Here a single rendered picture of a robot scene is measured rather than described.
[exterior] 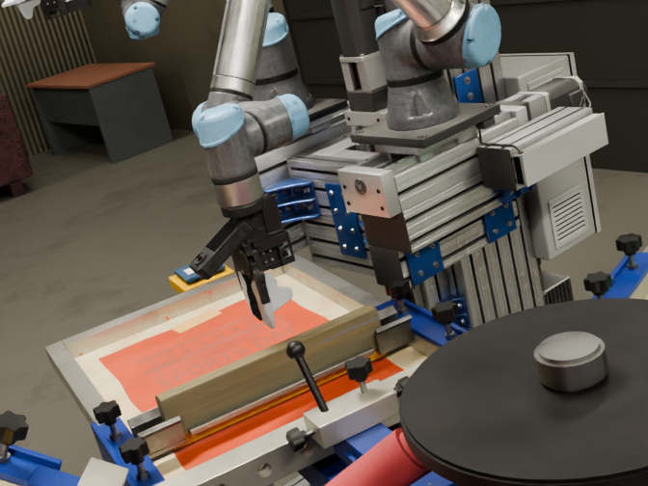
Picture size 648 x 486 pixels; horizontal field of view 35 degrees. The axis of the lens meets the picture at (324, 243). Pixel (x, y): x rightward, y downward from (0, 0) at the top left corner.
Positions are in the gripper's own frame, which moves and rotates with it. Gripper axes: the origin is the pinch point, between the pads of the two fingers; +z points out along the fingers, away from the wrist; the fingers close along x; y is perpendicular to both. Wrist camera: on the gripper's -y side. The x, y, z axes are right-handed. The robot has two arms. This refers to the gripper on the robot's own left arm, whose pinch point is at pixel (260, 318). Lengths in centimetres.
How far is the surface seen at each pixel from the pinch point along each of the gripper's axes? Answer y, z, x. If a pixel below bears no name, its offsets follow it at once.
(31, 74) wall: 106, 41, 816
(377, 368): 17.3, 16.1, -2.4
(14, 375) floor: -24, 112, 308
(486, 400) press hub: -8, -20, -82
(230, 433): -10.8, 16.3, -1.6
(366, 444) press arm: -1.4, 7.7, -36.1
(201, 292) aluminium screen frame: 6, 13, 56
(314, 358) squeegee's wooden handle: 6.9, 9.9, -1.3
